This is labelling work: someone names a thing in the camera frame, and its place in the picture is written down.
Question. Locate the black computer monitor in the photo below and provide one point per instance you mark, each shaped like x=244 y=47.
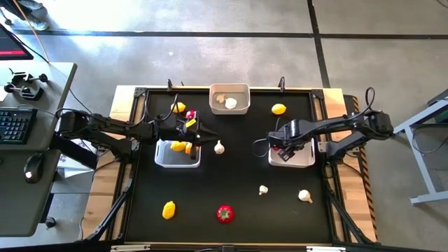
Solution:
x=12 y=45

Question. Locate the white plastic basket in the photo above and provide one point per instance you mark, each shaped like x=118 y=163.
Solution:
x=175 y=159
x=302 y=157

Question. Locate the black table mat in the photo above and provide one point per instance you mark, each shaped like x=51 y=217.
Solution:
x=245 y=224

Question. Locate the beige plastic basket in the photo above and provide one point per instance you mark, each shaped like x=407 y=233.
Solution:
x=245 y=105

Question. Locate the person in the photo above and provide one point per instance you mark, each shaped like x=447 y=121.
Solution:
x=35 y=22

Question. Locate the black computer mouse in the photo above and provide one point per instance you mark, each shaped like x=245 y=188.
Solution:
x=33 y=168

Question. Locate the black desk clamp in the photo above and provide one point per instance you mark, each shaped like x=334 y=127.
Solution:
x=29 y=92
x=21 y=76

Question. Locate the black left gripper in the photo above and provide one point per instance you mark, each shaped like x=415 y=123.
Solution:
x=185 y=132

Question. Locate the beige garlic bulb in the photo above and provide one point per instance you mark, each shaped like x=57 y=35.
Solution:
x=220 y=98

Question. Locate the black aluminium table frame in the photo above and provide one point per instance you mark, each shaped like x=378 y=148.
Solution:
x=138 y=105

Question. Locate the grey metal stand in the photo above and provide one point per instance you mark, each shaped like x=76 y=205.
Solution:
x=420 y=162

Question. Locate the white frame bar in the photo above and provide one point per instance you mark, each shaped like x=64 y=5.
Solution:
x=325 y=249
x=131 y=248

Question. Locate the black curved clamp hook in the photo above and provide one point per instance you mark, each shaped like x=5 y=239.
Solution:
x=279 y=85
x=169 y=85

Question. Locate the black diagonal support strut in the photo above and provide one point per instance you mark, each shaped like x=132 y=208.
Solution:
x=112 y=210
x=347 y=217

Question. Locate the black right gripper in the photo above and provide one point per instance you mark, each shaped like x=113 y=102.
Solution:
x=287 y=134

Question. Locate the black yellow hazard tape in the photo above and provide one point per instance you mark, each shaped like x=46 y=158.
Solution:
x=371 y=210

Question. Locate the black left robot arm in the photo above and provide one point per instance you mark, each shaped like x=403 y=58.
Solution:
x=115 y=126

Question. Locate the black computer keyboard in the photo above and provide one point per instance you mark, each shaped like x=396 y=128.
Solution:
x=15 y=126

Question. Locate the grey office desk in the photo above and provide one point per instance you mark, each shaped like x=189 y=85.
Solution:
x=21 y=210

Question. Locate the red tomato upper left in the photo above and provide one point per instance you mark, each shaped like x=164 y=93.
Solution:
x=189 y=113

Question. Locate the white paper sheet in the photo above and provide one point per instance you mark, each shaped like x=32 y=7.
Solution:
x=71 y=168

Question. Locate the small white garlic bulb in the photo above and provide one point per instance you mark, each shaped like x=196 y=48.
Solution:
x=263 y=190

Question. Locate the red tomato green stem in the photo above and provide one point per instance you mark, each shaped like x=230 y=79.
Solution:
x=225 y=214
x=276 y=148

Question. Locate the black round desk foot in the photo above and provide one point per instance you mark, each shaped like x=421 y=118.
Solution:
x=50 y=222

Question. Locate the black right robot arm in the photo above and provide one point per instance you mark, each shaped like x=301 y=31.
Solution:
x=336 y=124

